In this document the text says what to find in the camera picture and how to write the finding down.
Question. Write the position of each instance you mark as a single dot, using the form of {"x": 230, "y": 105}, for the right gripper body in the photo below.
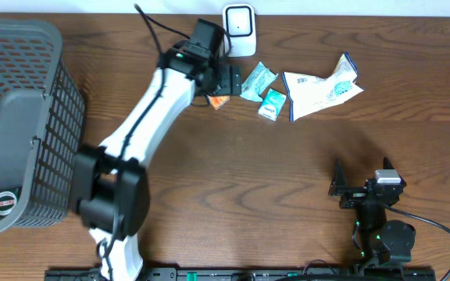
{"x": 355, "y": 196}

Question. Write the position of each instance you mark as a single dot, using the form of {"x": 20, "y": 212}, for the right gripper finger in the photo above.
{"x": 338, "y": 183}
{"x": 387, "y": 163}

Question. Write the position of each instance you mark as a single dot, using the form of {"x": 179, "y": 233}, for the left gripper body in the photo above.
{"x": 226, "y": 81}

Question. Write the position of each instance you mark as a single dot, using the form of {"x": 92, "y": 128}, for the orange tissue pack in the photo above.
{"x": 218, "y": 102}

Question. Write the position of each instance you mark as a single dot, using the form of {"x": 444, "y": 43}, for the light green wrapper pack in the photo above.
{"x": 255, "y": 84}

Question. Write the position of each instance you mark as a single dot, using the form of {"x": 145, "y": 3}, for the teal Kleenex tissue pack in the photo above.
{"x": 272, "y": 104}

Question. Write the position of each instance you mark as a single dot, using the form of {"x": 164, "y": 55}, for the yellow white snack bag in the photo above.
{"x": 309, "y": 94}

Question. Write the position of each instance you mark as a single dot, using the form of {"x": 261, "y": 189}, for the green round-logo box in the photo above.
{"x": 8, "y": 201}

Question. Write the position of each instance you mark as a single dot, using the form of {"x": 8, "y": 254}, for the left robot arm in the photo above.
{"x": 110, "y": 189}

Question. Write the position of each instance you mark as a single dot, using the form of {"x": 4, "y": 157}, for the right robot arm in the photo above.
{"x": 382, "y": 242}

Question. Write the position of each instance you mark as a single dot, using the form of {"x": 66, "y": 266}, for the grey plastic mesh basket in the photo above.
{"x": 41, "y": 123}

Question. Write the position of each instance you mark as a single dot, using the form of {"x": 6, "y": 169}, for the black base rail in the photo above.
{"x": 172, "y": 274}

